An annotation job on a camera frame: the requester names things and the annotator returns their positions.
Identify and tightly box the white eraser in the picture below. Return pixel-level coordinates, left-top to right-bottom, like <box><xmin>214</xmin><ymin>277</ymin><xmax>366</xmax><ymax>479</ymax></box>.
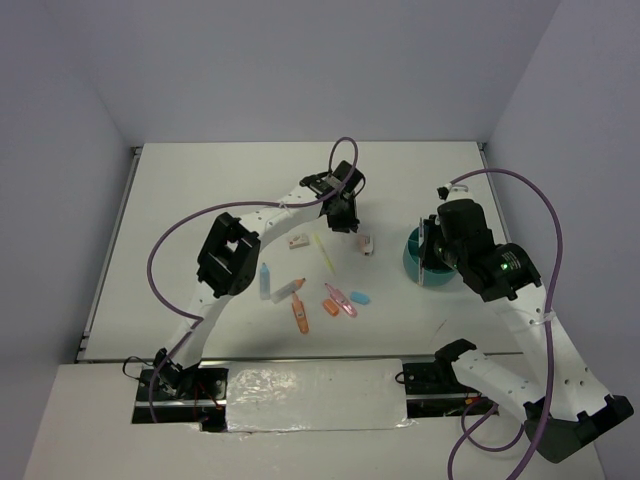
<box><xmin>287</xmin><ymin>233</ymin><xmax>310</xmax><ymax>250</ymax></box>

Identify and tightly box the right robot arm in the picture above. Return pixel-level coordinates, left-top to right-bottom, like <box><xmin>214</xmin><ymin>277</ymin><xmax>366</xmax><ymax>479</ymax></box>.
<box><xmin>424</xmin><ymin>198</ymin><xmax>634</xmax><ymax>463</ymax></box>

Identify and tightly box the blue marker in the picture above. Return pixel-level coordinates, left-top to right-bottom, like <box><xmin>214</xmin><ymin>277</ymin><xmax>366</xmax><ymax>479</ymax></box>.
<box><xmin>259</xmin><ymin>263</ymin><xmax>271</xmax><ymax>300</ymax></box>

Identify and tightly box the pink highlighter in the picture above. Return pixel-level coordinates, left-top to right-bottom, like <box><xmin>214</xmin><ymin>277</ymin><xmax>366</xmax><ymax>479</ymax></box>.
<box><xmin>325</xmin><ymin>283</ymin><xmax>358</xmax><ymax>318</ymax></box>

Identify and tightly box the blue eraser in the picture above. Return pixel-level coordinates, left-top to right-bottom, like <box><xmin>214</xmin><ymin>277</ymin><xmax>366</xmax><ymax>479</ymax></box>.
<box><xmin>350</xmin><ymin>291</ymin><xmax>371</xmax><ymax>305</ymax></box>

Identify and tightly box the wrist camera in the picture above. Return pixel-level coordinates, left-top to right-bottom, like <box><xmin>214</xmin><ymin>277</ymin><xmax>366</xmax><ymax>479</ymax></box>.
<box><xmin>299</xmin><ymin>172</ymin><xmax>341</xmax><ymax>198</ymax></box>
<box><xmin>437</xmin><ymin>183</ymin><xmax>469</xmax><ymax>201</ymax></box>

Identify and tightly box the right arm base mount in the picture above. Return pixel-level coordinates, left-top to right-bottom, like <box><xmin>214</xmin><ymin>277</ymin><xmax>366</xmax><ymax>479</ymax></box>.
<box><xmin>395</xmin><ymin>360</ymin><xmax>490</xmax><ymax>419</ymax></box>

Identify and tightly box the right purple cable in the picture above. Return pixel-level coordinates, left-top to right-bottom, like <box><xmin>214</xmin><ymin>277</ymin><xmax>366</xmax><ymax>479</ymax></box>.
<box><xmin>446</xmin><ymin>168</ymin><xmax>564</xmax><ymax>480</ymax></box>

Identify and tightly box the teal round pen holder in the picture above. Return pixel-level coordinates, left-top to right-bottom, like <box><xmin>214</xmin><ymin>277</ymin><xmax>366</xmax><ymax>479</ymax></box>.
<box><xmin>402</xmin><ymin>226</ymin><xmax>456</xmax><ymax>288</ymax></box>

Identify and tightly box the orange highlighter cap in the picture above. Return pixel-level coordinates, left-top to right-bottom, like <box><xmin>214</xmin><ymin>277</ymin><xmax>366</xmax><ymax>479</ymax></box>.
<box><xmin>322</xmin><ymin>298</ymin><xmax>340</xmax><ymax>317</ymax></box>

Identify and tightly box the green highlighter pen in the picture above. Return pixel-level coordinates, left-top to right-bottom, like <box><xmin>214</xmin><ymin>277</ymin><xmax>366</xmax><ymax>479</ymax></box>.
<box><xmin>418</xmin><ymin>217</ymin><xmax>426</xmax><ymax>286</ymax></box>

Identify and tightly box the orange highlighter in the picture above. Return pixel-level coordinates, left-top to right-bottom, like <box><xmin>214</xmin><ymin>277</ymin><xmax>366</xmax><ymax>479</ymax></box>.
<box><xmin>291</xmin><ymin>293</ymin><xmax>310</xmax><ymax>335</ymax></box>

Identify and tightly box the purple cable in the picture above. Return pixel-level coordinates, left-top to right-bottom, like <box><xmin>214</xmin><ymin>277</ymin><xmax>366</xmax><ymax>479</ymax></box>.
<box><xmin>146</xmin><ymin>137</ymin><xmax>361</xmax><ymax>424</ymax></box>
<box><xmin>446</xmin><ymin>168</ymin><xmax>564</xmax><ymax>480</ymax></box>

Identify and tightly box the yellow highlighter pen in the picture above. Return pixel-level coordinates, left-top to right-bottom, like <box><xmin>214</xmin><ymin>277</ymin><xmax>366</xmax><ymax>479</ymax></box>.
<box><xmin>313</xmin><ymin>233</ymin><xmax>336</xmax><ymax>275</ymax></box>

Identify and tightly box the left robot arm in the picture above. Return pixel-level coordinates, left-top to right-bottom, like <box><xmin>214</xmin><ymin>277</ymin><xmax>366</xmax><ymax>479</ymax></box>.
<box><xmin>146</xmin><ymin>161</ymin><xmax>366</xmax><ymax>399</ymax></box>

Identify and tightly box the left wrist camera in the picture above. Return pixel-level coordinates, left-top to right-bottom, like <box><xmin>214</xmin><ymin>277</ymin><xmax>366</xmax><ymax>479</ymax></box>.
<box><xmin>299</xmin><ymin>172</ymin><xmax>341</xmax><ymax>198</ymax></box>

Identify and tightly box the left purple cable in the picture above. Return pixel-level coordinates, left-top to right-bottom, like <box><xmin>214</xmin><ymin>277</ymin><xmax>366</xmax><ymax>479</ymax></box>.
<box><xmin>146</xmin><ymin>137</ymin><xmax>361</xmax><ymax>424</ymax></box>

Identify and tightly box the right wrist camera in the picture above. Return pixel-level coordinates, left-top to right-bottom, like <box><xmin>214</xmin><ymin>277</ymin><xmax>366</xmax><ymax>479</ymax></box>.
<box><xmin>437</xmin><ymin>183</ymin><xmax>469</xmax><ymax>201</ymax></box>

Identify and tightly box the silver foil sheet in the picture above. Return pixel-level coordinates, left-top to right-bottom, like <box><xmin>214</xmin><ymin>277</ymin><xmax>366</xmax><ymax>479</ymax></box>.
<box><xmin>226</xmin><ymin>359</ymin><xmax>411</xmax><ymax>433</ymax></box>

